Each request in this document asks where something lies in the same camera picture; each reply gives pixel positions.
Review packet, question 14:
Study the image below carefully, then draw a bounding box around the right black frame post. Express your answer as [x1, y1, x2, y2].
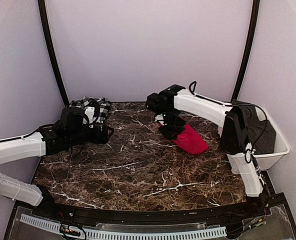
[230, 0, 261, 101]

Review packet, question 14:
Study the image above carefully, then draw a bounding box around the black front rail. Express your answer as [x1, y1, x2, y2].
[33, 201, 271, 226]

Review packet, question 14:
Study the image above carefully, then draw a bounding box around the red garment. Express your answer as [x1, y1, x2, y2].
[171, 122, 209, 155]

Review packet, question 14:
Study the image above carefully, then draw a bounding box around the black frame post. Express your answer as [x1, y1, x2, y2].
[230, 0, 261, 101]
[37, 0, 70, 107]

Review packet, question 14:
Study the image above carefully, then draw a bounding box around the white plastic laundry bin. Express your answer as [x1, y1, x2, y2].
[227, 103, 291, 175]

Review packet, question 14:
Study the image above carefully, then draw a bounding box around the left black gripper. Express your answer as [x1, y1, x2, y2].
[67, 124, 115, 148]

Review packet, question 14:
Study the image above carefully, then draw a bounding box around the left black frame post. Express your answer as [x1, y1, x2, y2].
[37, 0, 70, 107]

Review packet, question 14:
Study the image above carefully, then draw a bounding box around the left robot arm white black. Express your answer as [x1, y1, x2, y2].
[0, 124, 114, 218]

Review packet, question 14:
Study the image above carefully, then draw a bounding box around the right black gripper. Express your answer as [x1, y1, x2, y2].
[158, 108, 187, 140]

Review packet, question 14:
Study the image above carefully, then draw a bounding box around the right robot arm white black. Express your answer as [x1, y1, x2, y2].
[146, 82, 269, 217]

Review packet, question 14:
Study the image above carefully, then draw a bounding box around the white slotted cable duct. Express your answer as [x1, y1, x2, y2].
[19, 214, 227, 240]

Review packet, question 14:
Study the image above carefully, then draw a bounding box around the dark pinstriped button shirt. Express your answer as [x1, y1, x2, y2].
[232, 99, 276, 154]

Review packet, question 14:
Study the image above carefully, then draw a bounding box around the black white checkered shirt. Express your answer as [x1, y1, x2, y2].
[69, 96, 111, 125]

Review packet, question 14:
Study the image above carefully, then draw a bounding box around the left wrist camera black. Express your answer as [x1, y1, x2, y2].
[58, 99, 100, 130]

